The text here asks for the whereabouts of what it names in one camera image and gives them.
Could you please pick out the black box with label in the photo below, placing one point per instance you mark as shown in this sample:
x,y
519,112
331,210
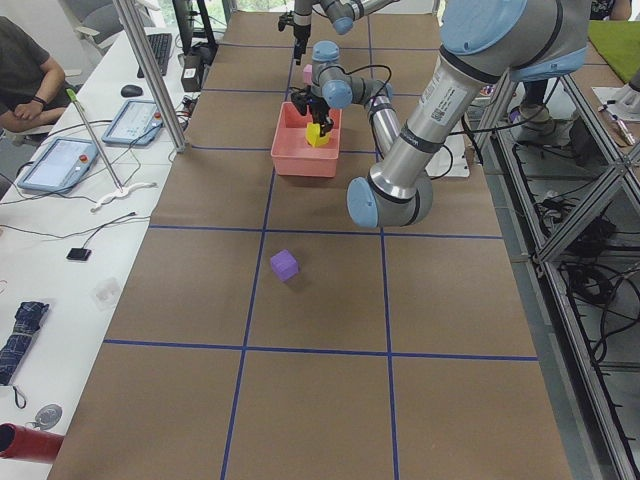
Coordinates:
x,y
192,73

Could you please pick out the near teach pendant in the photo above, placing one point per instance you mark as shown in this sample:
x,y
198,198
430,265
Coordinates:
x,y
60,166

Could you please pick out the yellow foam block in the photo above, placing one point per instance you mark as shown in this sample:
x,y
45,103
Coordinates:
x,y
315,136

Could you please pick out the teach pendant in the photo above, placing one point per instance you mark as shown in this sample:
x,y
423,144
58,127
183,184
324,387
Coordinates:
x,y
137,123
60,166

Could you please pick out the seated person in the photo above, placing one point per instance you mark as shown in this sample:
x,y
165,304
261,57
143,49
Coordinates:
x,y
33,84

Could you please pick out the black keyboard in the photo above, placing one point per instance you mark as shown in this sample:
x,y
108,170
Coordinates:
x,y
161,45

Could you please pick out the pink foam block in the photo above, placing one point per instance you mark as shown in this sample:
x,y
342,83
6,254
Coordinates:
x,y
307,74

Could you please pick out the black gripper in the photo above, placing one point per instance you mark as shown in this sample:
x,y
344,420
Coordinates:
x,y
300,31
318,111

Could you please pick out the black computer mouse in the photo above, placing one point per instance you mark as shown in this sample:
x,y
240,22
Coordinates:
x,y
131,90

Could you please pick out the black monitor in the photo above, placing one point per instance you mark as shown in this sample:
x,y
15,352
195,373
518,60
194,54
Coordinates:
x,y
196,34

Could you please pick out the purple foam block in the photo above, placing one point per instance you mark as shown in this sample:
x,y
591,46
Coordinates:
x,y
284,265

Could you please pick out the aluminium frame post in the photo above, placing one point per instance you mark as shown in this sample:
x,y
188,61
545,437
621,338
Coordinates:
x,y
133,26

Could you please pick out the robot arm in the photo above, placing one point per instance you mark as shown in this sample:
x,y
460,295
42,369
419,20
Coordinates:
x,y
341,15
480,41

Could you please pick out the far teach pendant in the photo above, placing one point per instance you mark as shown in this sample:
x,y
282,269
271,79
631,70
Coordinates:
x,y
137,123

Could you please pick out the folded blue umbrella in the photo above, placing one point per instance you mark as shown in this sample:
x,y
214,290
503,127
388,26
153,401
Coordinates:
x,y
27,323

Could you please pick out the red cylinder bottle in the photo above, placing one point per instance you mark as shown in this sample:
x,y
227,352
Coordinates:
x,y
26,444

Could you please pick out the small black puck device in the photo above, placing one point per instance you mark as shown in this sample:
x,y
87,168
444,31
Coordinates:
x,y
80,254

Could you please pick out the pink plastic bin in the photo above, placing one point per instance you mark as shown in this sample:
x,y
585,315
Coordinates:
x,y
291,153

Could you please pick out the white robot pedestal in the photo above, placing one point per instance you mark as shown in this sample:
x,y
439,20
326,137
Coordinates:
x,y
450,161

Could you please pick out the metal rod with green tip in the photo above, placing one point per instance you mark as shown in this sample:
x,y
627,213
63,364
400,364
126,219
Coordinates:
x,y
80,110

